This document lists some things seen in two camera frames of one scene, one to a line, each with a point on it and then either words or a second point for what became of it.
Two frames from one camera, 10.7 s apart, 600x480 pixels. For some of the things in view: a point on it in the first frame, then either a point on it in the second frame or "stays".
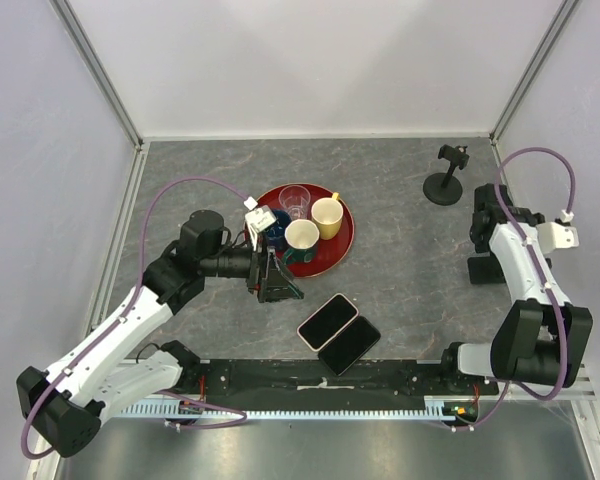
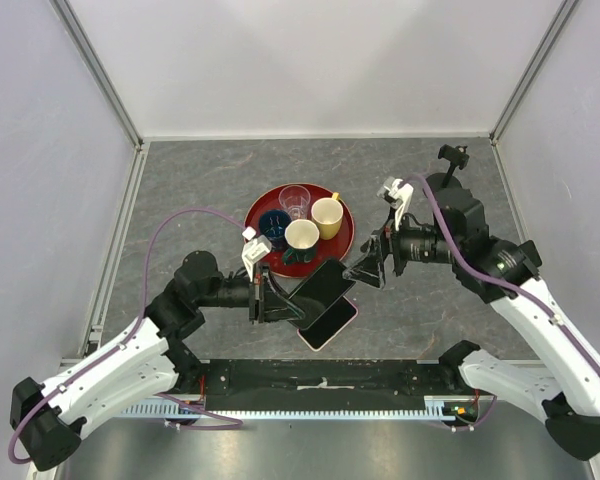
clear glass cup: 295,199 stays
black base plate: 307,385 stays
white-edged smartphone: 327,322 stays
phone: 350,345 to 327,284
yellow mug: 328,213 stays
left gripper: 269,277 to 258,290
